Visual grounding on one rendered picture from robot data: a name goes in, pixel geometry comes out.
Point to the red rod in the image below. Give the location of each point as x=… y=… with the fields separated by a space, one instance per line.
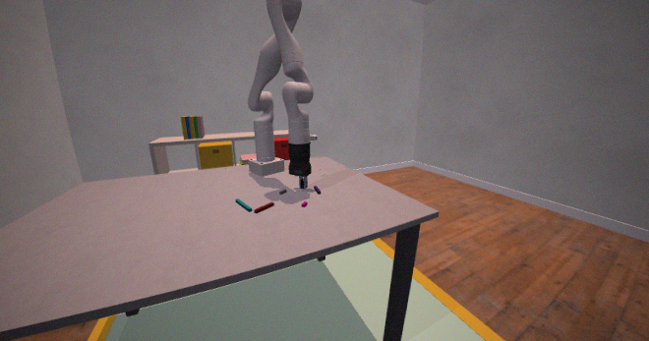
x=264 y=207

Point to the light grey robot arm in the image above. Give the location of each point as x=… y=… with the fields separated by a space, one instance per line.
x=270 y=60

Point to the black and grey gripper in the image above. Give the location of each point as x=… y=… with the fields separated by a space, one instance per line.
x=299 y=154

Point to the turquoise rod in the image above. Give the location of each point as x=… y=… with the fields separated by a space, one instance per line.
x=244 y=205

